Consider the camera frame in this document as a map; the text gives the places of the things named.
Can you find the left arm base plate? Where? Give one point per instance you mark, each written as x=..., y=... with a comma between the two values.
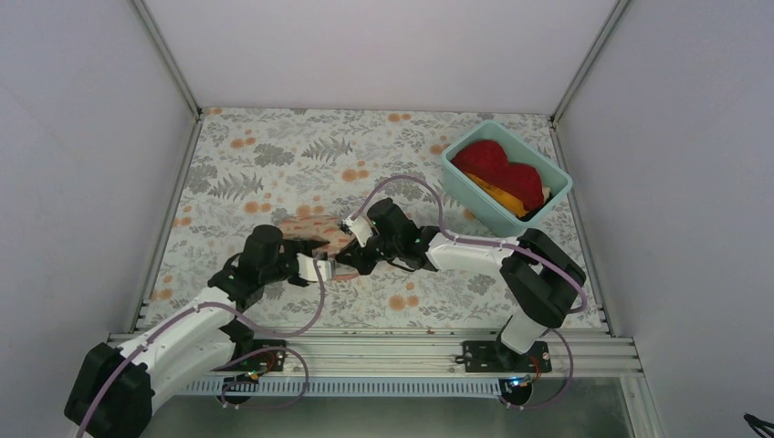
x=265, y=362

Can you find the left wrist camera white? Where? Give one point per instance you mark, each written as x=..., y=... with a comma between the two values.
x=315, y=270

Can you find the red bra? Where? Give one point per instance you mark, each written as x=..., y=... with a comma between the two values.
x=487, y=160

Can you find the floral patterned table mat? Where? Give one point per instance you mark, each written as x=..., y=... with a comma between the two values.
x=281, y=166

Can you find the floral pink laundry bag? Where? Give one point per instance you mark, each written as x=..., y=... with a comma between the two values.
x=314, y=233

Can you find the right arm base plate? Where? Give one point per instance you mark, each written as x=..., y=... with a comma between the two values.
x=485, y=356

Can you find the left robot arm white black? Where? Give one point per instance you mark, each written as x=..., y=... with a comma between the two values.
x=119, y=389

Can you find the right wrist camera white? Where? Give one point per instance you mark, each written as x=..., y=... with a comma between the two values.
x=360, y=227

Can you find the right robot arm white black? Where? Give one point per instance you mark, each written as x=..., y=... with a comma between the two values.
x=541, y=277

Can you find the teal plastic basket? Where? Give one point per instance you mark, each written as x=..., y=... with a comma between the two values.
x=494, y=216

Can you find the orange yellow garment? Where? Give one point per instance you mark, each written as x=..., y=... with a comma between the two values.
x=507, y=200

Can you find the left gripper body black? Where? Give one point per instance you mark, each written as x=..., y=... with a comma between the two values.
x=298, y=244

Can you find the aluminium rail frame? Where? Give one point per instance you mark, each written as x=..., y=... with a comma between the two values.
x=423, y=365

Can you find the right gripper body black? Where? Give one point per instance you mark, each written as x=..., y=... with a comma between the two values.
x=391, y=246

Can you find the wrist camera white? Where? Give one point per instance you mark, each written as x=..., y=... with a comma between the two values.
x=315, y=270
x=360, y=227

